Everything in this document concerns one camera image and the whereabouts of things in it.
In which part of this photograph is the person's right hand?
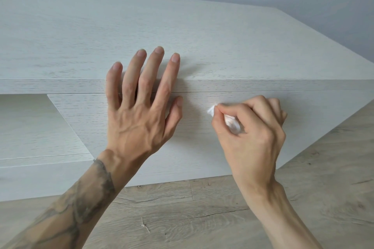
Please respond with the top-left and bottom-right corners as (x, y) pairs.
(211, 95), (288, 203)

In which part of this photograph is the low white wooden cabinet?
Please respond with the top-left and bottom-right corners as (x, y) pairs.
(0, 0), (374, 202)

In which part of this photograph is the white stained wipe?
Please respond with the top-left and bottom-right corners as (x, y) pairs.
(206, 104), (242, 135)

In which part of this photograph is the person's left forearm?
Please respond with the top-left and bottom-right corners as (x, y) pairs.
(0, 152), (138, 249)

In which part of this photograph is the person's left hand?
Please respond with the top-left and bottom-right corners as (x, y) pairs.
(98, 46), (184, 184)

